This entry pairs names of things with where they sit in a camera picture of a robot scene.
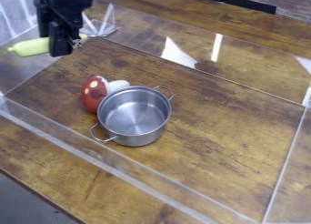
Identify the green handled metal spoon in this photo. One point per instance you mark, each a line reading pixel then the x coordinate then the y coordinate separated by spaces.
pixel 34 47

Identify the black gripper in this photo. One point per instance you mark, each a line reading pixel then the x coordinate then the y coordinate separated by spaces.
pixel 59 21

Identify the clear acrylic enclosure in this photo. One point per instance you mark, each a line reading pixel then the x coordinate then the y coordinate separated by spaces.
pixel 231 163

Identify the red toy mushroom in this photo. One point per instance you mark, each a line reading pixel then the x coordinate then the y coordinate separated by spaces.
pixel 95 89

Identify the black bar in background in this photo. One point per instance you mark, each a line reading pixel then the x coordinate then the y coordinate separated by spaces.
pixel 253 5

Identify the stainless steel pot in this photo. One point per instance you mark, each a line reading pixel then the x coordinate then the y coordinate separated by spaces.
pixel 134 115

